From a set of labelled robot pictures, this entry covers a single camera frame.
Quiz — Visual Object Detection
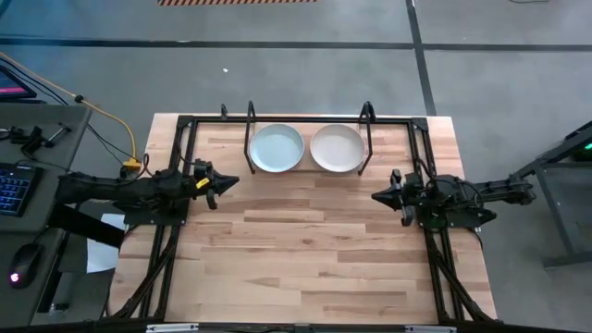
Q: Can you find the dark screen with pink edge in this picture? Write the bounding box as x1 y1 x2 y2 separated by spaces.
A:
0 64 38 101

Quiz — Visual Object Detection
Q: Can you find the black desk clamp tool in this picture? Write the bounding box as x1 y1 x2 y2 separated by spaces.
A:
0 121 73 156

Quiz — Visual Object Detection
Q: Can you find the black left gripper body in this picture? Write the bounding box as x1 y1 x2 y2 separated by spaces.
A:
184 158 219 211

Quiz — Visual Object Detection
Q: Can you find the cream round plate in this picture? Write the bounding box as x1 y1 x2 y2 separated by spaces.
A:
309 123 366 174

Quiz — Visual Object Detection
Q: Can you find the black flat strap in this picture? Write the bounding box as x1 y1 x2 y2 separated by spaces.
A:
47 202 127 249

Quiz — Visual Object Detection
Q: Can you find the white paper sheet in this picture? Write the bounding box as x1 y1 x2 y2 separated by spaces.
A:
86 212 129 275

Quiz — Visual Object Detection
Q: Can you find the black aluminium rig frame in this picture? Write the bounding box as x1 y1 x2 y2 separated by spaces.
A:
99 113 499 326

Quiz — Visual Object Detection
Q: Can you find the black metal stand frame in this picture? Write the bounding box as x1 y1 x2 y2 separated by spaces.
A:
508 120 592 269

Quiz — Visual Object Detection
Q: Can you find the light blue round plate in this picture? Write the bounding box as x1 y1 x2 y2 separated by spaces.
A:
248 122 306 174

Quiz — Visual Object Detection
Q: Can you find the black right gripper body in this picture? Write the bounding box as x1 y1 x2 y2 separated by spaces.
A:
390 168 420 228

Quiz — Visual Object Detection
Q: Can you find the yellow cable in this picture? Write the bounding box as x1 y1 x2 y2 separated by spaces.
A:
0 51 139 163

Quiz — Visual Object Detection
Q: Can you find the black backlit keyboard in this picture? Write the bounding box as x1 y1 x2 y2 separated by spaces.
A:
0 162 42 218

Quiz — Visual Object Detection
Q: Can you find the silver metal bracket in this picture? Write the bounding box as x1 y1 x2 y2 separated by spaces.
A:
145 323 200 333
404 325 457 333

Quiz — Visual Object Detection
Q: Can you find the black computer mouse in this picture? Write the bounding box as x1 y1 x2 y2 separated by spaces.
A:
7 242 44 290

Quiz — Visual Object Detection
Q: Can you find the grey side desk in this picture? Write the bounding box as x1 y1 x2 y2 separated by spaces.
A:
0 103 93 326

